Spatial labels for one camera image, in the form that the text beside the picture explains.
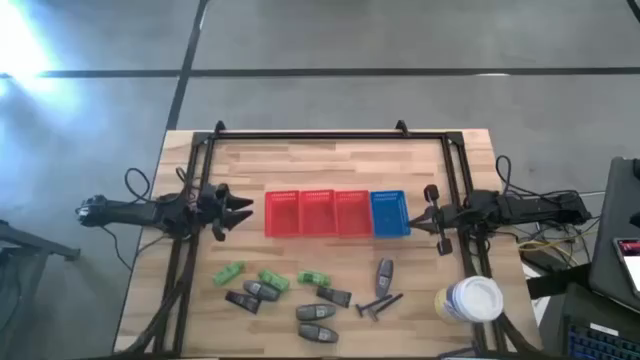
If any black strap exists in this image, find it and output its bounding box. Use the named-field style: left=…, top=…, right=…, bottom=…
left=524, top=263, right=592, bottom=301

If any green toiletry pack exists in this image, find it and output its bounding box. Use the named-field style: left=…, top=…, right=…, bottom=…
left=297, top=270, right=332, bottom=289
left=257, top=269, right=291, bottom=293
left=212, top=260, right=247, bottom=287

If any black squeeze tube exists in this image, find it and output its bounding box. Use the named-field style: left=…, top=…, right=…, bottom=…
left=315, top=285, right=353, bottom=309
left=224, top=290, right=262, bottom=315

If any dark disposable razor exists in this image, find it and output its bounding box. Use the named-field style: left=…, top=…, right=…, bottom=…
left=368, top=292, right=405, bottom=322

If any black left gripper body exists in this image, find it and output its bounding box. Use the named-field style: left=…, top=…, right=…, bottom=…
left=198, top=182, right=233, bottom=242

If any yellow cable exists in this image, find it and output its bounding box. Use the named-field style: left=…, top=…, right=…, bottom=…
left=517, top=239, right=569, bottom=254

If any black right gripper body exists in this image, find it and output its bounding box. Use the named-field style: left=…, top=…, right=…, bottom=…
left=423, top=184, right=457, bottom=258

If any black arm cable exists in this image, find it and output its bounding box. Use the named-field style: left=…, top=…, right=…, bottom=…
left=494, top=154, right=524, bottom=197
left=123, top=167, right=152, bottom=204

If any blue lit keyboard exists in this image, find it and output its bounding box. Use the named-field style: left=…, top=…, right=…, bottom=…
left=567, top=319, right=640, bottom=360

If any dark gray laptop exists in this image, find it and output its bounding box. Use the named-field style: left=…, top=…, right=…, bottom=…
left=587, top=155, right=640, bottom=314

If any red plastic basket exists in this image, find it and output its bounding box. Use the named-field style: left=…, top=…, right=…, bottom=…
left=264, top=189, right=302, bottom=238
left=298, top=189, right=339, bottom=238
left=334, top=189, right=374, bottom=238

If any blue plastic basket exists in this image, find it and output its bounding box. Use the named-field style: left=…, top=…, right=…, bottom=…
left=369, top=189, right=412, bottom=239

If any white lidded paper cup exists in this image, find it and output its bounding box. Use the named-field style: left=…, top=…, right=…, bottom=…
left=433, top=275, right=505, bottom=325

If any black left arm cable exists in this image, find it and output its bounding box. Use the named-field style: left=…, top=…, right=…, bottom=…
left=123, top=167, right=152, bottom=204

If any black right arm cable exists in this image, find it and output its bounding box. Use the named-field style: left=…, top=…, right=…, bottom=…
left=494, top=154, right=524, bottom=197

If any gray metal stand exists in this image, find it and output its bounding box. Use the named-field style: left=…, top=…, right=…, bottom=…
left=0, top=219, right=81, bottom=281

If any blue and silver packet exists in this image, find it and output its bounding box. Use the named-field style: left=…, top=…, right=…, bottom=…
left=355, top=294, right=394, bottom=319

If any black metal rig frame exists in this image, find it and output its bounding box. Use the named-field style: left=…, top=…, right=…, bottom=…
left=114, top=119, right=546, bottom=360

